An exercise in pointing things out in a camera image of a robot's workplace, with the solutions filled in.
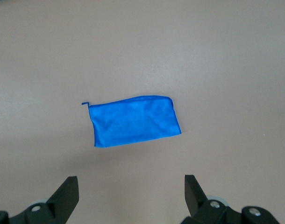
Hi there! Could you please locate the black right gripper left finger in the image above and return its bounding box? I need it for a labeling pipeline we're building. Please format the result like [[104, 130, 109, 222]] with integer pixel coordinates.
[[0, 176, 79, 224]]

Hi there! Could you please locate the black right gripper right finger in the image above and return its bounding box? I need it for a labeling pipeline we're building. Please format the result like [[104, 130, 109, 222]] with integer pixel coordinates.
[[181, 174, 280, 224]]

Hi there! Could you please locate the blue microfibre towel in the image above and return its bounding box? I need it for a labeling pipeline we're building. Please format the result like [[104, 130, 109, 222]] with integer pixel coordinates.
[[81, 95, 182, 148]]

